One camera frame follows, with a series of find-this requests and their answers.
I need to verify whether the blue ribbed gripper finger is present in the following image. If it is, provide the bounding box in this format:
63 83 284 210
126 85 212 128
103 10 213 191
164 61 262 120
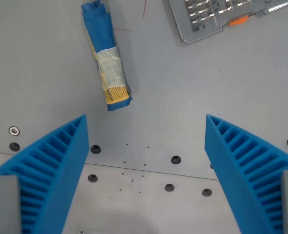
204 113 288 234
0 114 90 234

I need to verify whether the clear plastic bit case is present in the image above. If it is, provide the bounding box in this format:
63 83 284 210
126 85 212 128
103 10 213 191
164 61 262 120
168 0 288 45

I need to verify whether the blue bag with masking tape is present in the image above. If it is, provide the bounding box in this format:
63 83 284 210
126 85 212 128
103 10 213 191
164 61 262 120
80 0 133 112

